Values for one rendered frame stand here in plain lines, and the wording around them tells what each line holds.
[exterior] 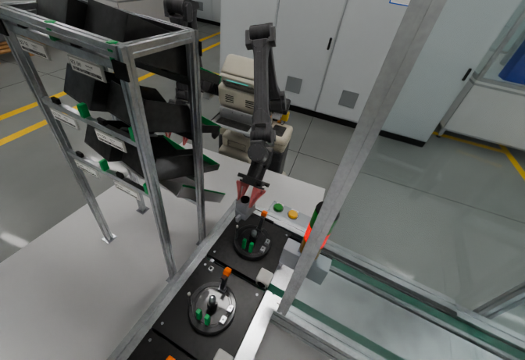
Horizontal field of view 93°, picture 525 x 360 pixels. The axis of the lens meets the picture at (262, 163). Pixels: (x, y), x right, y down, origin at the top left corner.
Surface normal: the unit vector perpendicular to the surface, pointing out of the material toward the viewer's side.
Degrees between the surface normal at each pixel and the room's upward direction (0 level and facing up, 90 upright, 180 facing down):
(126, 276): 0
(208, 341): 0
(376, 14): 90
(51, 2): 65
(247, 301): 0
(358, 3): 90
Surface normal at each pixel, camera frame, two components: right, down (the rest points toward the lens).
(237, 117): -0.33, 0.58
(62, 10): -0.48, 0.10
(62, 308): 0.13, -0.76
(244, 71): -0.13, -0.18
